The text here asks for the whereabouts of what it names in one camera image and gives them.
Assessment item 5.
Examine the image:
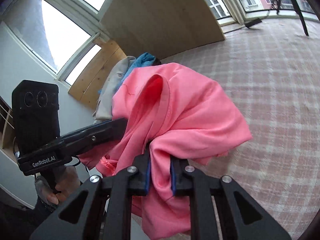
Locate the pink t-shirt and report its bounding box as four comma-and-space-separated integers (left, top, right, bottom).
79, 63, 252, 239

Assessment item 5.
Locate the left hand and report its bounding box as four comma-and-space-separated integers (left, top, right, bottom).
35, 166, 80, 205

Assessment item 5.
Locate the beige folded garment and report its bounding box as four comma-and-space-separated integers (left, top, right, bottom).
93, 56, 136, 124

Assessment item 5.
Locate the small pine wood board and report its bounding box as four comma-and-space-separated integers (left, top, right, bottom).
68, 40, 126, 110

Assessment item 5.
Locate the blue folded garment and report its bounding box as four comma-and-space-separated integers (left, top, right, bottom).
98, 53, 162, 95

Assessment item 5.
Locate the plaid pink table mat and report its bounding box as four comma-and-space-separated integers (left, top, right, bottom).
163, 18, 319, 239

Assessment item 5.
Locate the large wooden board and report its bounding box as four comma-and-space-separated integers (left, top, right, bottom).
100, 0, 225, 59

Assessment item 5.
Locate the black tripod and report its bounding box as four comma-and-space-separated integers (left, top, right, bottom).
277, 0, 309, 36

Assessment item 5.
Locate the black camera box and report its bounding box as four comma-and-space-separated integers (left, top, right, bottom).
11, 80, 60, 155

